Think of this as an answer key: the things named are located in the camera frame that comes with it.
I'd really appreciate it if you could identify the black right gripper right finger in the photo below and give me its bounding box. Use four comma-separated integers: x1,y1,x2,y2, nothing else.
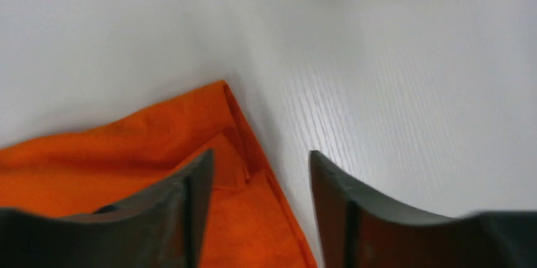
309,151,536,267

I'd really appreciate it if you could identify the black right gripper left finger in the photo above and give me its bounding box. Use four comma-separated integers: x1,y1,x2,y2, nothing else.
1,150,213,267

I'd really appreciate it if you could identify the orange t-shirt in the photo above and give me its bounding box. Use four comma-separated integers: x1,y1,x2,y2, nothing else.
1,81,316,267

